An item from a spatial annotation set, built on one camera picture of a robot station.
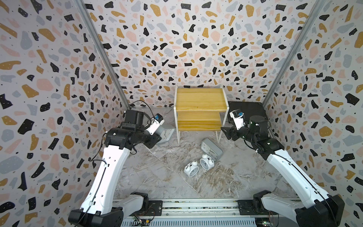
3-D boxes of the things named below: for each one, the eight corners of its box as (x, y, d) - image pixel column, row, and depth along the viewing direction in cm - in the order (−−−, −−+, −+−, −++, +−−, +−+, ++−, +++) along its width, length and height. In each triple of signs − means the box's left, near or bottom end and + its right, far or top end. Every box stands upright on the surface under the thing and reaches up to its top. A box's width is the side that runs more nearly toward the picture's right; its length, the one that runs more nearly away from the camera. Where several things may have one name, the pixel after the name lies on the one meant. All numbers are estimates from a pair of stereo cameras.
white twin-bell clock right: (198, 164, 92) (199, 158, 84) (203, 159, 94) (205, 152, 86) (207, 173, 88) (209, 166, 81) (212, 167, 91) (214, 161, 83)
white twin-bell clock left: (189, 179, 85) (189, 174, 78) (184, 173, 88) (184, 167, 80) (199, 171, 89) (200, 165, 81) (194, 165, 91) (194, 159, 84)
